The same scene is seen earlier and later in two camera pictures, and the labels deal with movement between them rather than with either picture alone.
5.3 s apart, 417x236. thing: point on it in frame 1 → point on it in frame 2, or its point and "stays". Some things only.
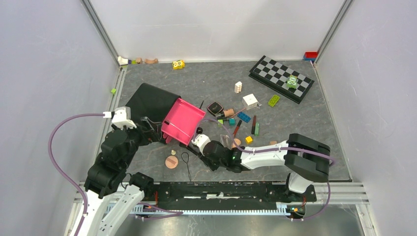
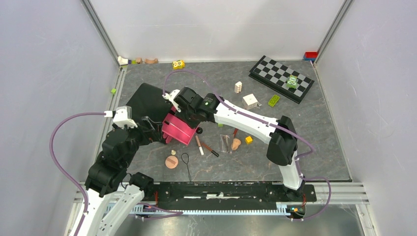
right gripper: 206,161 → 181,115
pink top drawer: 182,121 stays
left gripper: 153,133 stays
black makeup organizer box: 150,102 stays
